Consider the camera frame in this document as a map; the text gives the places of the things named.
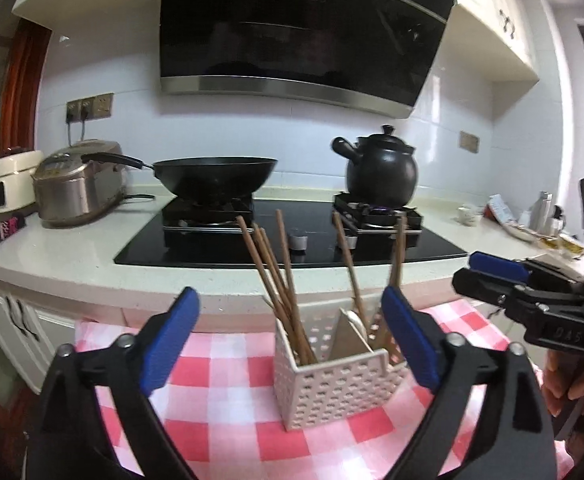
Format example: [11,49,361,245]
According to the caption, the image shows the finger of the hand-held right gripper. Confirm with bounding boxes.
[468,251,533,286]
[452,267,526,323]

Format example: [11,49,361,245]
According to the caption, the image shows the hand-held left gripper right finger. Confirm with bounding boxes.
[381,285,557,480]

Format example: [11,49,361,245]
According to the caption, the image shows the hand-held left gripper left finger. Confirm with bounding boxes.
[26,286,201,480]

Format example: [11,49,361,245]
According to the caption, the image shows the white ceramic spoon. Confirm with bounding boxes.
[347,310,369,337]

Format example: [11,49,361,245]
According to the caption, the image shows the white perforated utensil basket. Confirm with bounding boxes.
[273,302,420,432]

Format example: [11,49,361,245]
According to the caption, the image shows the person's right hand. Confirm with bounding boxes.
[542,347,584,418]

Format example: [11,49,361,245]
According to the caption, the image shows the white red packet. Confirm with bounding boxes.
[486,194,520,226]

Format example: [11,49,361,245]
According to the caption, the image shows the small white cup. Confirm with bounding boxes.
[456,204,483,227]

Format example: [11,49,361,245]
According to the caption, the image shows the red white checkered tablecloth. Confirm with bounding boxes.
[74,300,572,480]

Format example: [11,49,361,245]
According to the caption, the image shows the black glass gas stove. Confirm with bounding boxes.
[113,192,468,267]

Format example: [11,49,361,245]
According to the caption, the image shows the black clay pot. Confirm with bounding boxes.
[331,125,419,208]

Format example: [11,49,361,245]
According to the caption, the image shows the cream base cabinet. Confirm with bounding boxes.
[0,280,78,396]

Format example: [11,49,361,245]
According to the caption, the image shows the black wok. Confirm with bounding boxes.
[81,152,279,200]

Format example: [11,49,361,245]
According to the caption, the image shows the silver pressure cooker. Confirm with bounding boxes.
[32,140,129,228]

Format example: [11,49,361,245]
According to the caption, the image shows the black pink pouch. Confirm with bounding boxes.
[0,215,27,250]

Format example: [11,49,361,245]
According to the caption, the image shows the white rice cooker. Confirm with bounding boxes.
[0,147,45,213]

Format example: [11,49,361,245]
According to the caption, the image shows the black range hood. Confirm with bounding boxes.
[159,0,460,120]

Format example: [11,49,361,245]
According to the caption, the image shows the triple wall outlet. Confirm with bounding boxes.
[66,92,115,123]

